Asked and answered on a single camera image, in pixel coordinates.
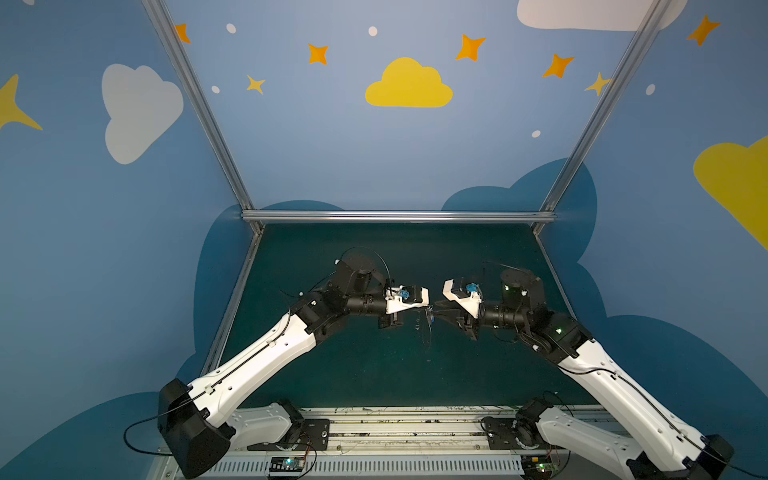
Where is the silver perforated metal key plate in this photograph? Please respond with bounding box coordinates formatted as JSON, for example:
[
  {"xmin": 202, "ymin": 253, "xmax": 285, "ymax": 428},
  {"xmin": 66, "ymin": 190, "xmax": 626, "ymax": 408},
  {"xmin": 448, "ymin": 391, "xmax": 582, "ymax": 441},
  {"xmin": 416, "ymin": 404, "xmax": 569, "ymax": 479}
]
[{"xmin": 418, "ymin": 306, "xmax": 434, "ymax": 350}]

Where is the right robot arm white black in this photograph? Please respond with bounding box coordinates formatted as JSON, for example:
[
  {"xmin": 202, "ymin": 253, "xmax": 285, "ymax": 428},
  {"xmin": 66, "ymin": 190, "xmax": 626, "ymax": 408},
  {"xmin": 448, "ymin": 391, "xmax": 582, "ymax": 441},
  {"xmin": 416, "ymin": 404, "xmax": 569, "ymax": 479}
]
[{"xmin": 435, "ymin": 268, "xmax": 734, "ymax": 479}]

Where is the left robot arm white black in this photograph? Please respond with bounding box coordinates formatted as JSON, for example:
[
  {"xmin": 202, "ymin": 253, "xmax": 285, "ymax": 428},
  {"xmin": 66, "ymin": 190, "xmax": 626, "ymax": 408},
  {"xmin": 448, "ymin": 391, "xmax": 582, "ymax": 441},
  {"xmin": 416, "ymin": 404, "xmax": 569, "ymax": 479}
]
[{"xmin": 152, "ymin": 255, "xmax": 430, "ymax": 479}]

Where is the right green circuit board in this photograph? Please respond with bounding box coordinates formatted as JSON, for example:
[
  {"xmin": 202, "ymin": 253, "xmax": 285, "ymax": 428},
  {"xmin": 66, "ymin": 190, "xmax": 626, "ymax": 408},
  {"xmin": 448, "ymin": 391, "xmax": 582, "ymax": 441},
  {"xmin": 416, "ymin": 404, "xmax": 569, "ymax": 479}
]
[{"xmin": 520, "ymin": 456, "xmax": 556, "ymax": 480}]

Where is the green circuit board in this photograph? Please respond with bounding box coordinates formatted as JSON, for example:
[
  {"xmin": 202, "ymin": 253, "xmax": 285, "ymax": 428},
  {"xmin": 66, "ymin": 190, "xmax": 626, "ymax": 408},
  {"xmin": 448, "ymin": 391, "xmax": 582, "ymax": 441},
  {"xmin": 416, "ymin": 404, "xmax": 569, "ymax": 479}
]
[
  {"xmin": 520, "ymin": 456, "xmax": 556, "ymax": 480},
  {"xmin": 267, "ymin": 456, "xmax": 307, "ymax": 478}
]

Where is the left green circuit board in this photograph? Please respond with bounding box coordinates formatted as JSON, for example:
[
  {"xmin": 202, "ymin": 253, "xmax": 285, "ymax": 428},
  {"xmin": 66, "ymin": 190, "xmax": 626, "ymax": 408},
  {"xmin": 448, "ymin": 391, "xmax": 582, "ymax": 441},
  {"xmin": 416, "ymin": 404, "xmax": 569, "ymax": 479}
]
[{"xmin": 267, "ymin": 456, "xmax": 307, "ymax": 478}]

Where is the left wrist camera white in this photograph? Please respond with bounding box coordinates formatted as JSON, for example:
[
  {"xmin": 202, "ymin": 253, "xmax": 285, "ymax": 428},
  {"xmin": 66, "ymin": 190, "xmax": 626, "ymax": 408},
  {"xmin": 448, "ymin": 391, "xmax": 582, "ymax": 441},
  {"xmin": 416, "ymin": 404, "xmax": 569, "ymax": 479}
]
[{"xmin": 384, "ymin": 285, "xmax": 430, "ymax": 315}]

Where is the back horizontal aluminium frame bar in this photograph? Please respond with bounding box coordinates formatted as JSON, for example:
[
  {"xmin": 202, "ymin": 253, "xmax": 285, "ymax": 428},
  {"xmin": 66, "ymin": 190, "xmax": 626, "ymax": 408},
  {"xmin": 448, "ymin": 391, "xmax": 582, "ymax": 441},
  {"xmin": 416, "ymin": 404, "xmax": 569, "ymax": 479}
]
[{"xmin": 241, "ymin": 210, "xmax": 556, "ymax": 224}]

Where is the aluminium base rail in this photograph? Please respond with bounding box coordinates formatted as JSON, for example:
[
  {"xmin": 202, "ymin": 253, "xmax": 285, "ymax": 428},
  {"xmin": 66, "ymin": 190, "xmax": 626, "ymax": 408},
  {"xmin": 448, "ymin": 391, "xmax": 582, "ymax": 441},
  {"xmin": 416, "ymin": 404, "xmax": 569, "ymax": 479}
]
[{"xmin": 143, "ymin": 406, "xmax": 637, "ymax": 480}]

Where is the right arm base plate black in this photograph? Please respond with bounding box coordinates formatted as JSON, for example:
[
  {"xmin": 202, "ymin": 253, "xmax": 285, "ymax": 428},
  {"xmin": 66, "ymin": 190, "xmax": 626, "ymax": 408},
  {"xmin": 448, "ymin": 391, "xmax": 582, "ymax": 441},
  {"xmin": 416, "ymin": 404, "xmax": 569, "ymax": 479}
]
[{"xmin": 480, "ymin": 416, "xmax": 560, "ymax": 450}]

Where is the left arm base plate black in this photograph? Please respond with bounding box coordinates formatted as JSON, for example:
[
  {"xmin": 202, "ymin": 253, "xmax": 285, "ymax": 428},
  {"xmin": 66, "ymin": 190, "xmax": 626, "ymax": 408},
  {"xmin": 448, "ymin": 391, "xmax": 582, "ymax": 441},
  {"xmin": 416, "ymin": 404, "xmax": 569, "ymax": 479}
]
[{"xmin": 246, "ymin": 418, "xmax": 330, "ymax": 451}]

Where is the white slotted cable duct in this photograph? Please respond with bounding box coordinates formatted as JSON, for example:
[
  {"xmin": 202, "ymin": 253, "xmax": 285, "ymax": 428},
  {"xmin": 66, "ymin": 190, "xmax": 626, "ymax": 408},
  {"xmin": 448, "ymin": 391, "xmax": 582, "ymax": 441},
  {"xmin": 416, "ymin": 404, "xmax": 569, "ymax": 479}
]
[{"xmin": 202, "ymin": 455, "xmax": 523, "ymax": 479}]

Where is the right diagonal aluminium frame post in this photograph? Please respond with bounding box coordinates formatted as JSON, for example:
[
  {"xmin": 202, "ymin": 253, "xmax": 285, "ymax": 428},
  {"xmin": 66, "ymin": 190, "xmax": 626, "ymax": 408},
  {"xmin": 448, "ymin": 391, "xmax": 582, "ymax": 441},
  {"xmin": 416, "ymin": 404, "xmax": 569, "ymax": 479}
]
[{"xmin": 532, "ymin": 0, "xmax": 673, "ymax": 238}]

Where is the diagonal aluminium frame post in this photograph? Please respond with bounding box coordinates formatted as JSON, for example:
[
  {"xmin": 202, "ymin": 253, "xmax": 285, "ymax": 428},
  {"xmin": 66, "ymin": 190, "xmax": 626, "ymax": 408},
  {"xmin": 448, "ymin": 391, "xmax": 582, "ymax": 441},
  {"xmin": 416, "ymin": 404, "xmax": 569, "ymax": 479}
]
[
  {"xmin": 142, "ymin": 0, "xmax": 253, "ymax": 212},
  {"xmin": 532, "ymin": 0, "xmax": 673, "ymax": 238}
]

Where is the left diagonal aluminium frame post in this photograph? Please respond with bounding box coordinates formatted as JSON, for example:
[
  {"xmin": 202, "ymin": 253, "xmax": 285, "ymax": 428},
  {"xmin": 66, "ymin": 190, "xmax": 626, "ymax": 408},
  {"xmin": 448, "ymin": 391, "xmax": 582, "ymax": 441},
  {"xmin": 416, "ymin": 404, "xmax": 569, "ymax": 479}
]
[{"xmin": 142, "ymin": 0, "xmax": 253, "ymax": 212}]

